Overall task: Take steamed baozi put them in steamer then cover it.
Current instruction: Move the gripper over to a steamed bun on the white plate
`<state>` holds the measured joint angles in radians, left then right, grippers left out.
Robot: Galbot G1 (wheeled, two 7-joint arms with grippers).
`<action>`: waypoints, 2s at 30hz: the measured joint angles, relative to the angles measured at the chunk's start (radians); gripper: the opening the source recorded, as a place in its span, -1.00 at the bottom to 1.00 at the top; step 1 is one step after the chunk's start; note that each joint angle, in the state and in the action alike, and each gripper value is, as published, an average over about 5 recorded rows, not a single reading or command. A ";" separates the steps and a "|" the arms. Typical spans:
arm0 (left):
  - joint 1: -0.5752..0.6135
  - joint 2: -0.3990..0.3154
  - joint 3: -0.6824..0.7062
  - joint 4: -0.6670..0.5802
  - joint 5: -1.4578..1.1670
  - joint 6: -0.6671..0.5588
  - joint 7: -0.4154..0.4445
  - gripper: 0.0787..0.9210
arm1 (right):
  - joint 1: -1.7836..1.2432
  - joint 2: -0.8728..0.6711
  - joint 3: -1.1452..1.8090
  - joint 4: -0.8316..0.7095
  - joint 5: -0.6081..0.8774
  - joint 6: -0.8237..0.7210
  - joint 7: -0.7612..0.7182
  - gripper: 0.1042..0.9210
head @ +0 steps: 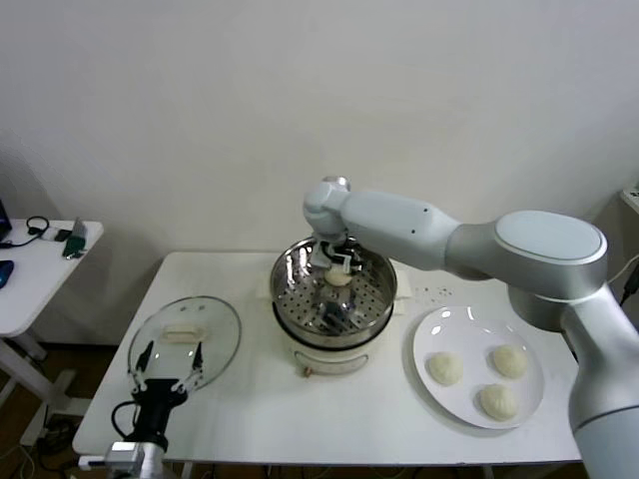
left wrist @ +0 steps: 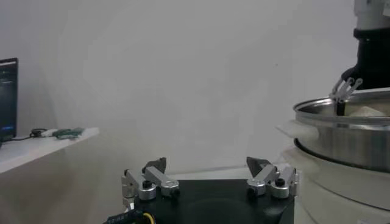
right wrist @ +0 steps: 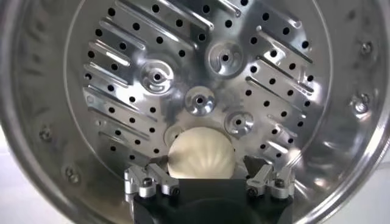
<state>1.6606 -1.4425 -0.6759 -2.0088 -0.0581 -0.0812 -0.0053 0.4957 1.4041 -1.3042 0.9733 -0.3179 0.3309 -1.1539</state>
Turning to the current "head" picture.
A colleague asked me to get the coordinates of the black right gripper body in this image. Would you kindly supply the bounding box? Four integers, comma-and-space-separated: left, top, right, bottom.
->
320, 238, 357, 258

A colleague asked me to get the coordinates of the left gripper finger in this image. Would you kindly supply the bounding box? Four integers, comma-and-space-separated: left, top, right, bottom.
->
171, 342, 207, 398
127, 340, 155, 398

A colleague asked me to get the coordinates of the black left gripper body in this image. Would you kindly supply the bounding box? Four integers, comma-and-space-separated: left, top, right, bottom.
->
123, 378, 190, 444

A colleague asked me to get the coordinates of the white steamed baozi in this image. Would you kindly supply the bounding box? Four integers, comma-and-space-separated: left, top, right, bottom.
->
426, 351, 464, 388
472, 382, 518, 420
323, 268, 353, 289
486, 343, 529, 379

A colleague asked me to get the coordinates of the glass lid with cream handle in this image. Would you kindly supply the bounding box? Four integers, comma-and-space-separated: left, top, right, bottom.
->
127, 295, 243, 395

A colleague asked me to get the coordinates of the perforated stainless steamer basket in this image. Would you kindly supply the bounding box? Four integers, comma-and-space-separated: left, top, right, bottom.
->
271, 233, 399, 349

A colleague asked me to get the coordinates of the white electric cooking pot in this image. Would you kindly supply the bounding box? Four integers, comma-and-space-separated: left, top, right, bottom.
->
255, 268, 413, 378

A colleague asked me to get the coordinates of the white side table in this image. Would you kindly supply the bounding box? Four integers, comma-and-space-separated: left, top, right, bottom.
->
0, 219, 105, 448

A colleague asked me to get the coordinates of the green plastic tool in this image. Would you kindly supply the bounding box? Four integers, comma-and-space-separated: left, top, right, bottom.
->
61, 233, 89, 261

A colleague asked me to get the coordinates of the white round plate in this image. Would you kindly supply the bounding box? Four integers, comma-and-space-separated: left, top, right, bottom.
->
411, 304, 545, 430

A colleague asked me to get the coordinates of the dark laptop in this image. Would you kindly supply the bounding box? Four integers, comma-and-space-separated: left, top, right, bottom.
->
0, 197, 13, 245

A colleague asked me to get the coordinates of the white shelf unit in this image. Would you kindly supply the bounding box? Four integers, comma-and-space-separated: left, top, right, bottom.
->
620, 184, 639, 221

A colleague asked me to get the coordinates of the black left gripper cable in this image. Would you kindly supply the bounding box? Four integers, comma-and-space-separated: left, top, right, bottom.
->
111, 400, 142, 441

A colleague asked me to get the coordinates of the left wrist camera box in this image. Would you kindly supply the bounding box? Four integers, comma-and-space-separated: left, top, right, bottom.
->
76, 440, 147, 470

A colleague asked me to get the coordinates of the power strip with cables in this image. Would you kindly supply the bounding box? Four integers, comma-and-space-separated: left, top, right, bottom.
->
37, 421, 84, 446

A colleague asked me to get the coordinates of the black headset with cable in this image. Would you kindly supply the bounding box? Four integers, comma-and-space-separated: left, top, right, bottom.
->
0, 216, 52, 249

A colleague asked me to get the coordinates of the thin white cable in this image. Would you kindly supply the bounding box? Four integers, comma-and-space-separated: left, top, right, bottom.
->
617, 253, 639, 285

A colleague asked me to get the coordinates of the black cable with adapter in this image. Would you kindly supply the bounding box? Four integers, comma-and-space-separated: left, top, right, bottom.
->
620, 266, 639, 306

